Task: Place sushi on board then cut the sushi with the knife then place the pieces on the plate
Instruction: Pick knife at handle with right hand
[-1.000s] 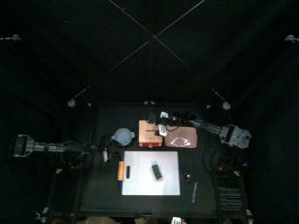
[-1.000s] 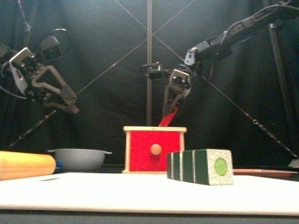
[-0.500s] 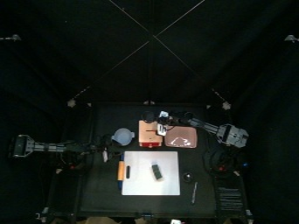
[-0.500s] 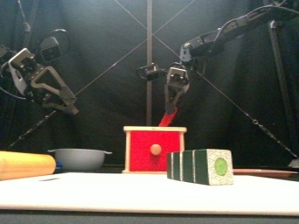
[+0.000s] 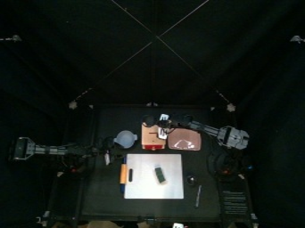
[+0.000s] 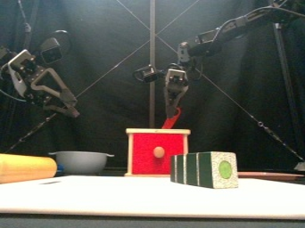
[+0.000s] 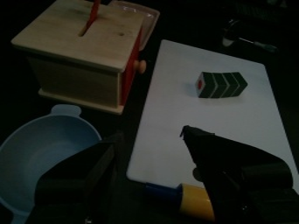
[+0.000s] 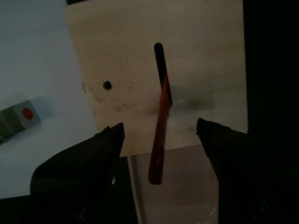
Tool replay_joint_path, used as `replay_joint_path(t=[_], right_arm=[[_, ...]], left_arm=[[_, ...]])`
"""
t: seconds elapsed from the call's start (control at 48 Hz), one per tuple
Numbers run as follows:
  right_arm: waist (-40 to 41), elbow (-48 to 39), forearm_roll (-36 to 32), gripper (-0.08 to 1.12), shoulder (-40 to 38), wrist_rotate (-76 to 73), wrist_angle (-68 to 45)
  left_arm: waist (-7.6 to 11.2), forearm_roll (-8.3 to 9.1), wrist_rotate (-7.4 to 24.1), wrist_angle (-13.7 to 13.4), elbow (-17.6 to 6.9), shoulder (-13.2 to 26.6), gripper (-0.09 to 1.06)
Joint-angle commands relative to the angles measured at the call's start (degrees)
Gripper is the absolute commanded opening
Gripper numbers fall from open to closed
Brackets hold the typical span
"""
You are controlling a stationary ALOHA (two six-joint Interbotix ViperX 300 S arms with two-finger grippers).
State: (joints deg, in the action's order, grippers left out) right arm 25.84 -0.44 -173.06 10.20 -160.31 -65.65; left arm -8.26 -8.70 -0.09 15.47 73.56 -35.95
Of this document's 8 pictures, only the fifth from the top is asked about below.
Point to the grey frame corner bracket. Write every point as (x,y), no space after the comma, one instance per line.
(296,38)
(72,104)
(230,107)

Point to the small black round object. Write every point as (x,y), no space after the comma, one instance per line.
(190,179)

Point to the black plate with white text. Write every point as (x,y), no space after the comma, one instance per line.
(234,201)

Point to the yellow wooden rolling pin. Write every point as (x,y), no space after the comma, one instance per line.
(123,174)

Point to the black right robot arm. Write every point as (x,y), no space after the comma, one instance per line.
(222,135)

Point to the green toy sushi roll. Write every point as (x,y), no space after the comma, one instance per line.
(161,175)

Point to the thin grey stick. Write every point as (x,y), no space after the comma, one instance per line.
(198,196)

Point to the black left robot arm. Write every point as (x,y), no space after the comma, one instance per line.
(51,150)

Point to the pink brown plate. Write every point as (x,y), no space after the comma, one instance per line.
(183,139)

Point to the red wooden box with knob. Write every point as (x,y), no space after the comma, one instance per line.
(153,139)

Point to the white cutting board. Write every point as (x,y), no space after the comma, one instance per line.
(154,178)

